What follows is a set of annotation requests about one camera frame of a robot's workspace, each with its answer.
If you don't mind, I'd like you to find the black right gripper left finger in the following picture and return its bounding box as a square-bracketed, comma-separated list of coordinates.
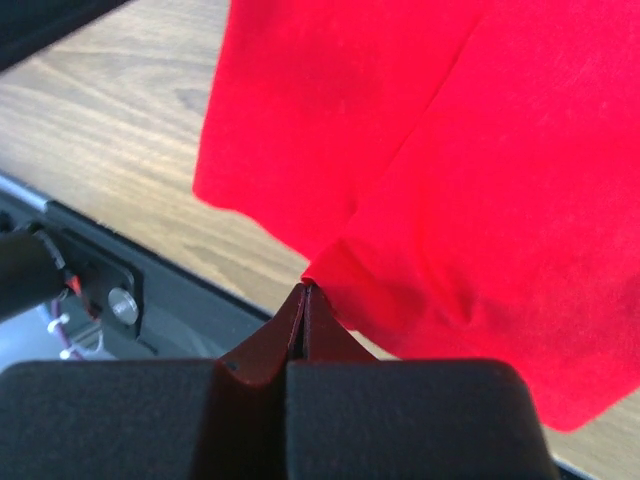
[1, 286, 305, 479]

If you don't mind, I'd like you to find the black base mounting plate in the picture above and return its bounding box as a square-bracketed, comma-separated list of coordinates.
[1, 176, 270, 359]

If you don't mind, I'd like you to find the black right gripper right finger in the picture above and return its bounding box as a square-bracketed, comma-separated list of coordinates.
[284, 286, 558, 479]

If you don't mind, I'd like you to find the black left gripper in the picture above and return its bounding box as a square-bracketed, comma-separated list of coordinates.
[1, 0, 125, 70]

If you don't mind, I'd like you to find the red t shirt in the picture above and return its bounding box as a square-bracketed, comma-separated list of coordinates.
[193, 1, 639, 431]

